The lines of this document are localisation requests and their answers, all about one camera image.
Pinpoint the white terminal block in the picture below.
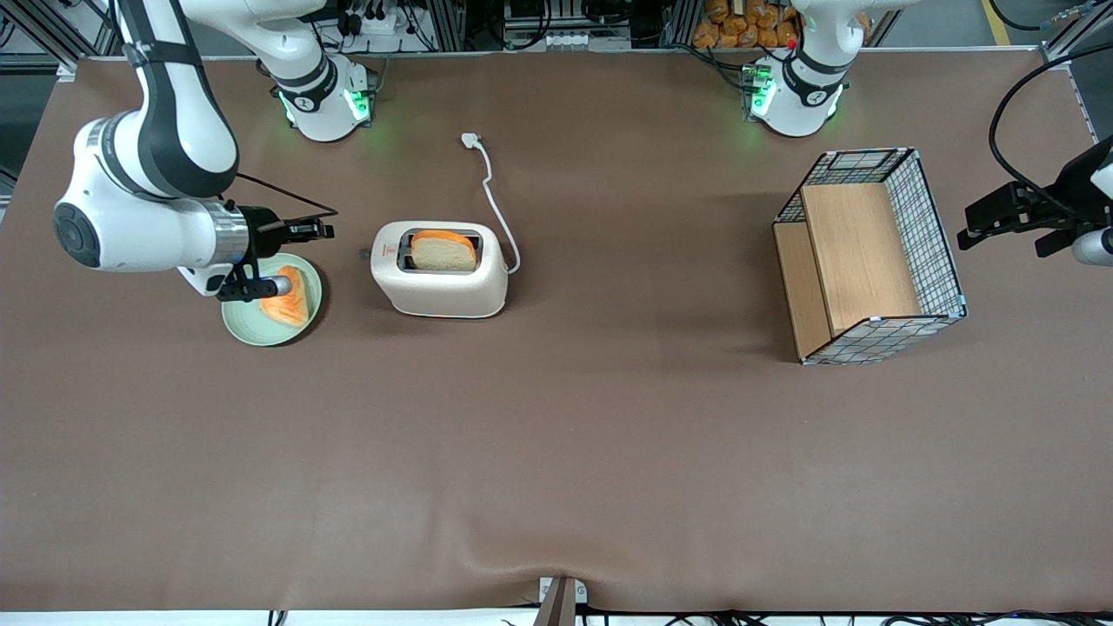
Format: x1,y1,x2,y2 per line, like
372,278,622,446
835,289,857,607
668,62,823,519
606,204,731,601
541,31,633,50

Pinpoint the light green round plate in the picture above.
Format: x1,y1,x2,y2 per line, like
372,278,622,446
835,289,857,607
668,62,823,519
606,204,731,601
221,253,323,348

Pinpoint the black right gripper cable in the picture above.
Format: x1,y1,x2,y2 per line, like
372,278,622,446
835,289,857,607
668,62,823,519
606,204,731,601
233,171,340,218

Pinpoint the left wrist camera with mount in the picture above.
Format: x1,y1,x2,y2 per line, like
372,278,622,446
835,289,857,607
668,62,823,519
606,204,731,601
1035,224,1113,267

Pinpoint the white toaster power cord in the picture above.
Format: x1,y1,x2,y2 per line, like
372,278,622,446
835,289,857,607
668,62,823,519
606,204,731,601
460,131,523,276

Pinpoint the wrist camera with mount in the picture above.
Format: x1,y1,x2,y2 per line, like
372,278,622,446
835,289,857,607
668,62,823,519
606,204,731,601
215,258,295,303
1035,224,1113,267

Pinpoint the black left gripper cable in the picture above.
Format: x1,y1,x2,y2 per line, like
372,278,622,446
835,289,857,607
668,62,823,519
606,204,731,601
989,42,1113,214

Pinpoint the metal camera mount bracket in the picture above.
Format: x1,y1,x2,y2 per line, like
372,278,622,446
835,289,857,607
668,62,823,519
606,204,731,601
532,576,589,626

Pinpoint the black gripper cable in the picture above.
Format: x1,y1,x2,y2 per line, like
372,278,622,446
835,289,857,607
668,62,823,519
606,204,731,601
233,171,340,218
989,42,1113,214

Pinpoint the bread slice with orange crust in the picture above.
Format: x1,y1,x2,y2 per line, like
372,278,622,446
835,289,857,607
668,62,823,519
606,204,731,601
410,230,479,273

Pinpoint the white power strip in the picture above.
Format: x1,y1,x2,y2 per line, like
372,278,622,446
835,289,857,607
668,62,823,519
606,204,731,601
335,7,411,37

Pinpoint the orange triangular pastry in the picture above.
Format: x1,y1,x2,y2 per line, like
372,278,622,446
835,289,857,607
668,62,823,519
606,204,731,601
260,265,311,330

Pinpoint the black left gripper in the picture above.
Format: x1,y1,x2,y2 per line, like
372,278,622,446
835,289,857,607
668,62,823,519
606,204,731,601
956,135,1113,253

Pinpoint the wire basket with wooden panels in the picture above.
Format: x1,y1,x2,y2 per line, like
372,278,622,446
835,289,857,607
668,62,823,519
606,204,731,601
772,147,969,367

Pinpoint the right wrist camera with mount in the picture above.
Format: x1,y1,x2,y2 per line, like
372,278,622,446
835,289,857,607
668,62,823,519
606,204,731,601
215,258,295,303

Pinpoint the bag of bread rolls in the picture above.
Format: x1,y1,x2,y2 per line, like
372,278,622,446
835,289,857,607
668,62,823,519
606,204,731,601
692,0,803,50

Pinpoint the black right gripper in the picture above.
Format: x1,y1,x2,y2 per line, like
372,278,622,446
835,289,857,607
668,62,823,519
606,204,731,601
246,205,337,260

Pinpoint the white two-slot toaster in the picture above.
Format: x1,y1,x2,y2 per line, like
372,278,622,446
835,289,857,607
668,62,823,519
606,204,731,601
359,220,510,320

